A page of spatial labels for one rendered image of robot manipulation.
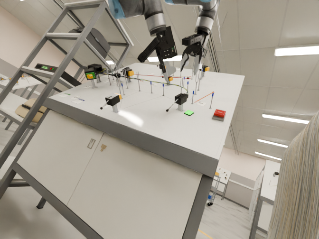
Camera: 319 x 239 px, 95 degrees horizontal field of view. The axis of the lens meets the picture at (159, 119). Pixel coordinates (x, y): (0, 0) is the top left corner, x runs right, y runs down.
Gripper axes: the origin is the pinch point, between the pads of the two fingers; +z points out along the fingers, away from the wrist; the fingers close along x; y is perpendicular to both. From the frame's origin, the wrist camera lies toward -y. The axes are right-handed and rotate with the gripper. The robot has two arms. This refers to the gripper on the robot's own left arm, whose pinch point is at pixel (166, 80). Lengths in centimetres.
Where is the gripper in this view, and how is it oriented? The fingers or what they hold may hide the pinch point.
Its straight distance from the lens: 68.4
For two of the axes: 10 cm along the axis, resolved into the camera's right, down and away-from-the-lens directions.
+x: 0.2, -3.6, 9.3
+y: 9.6, -2.6, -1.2
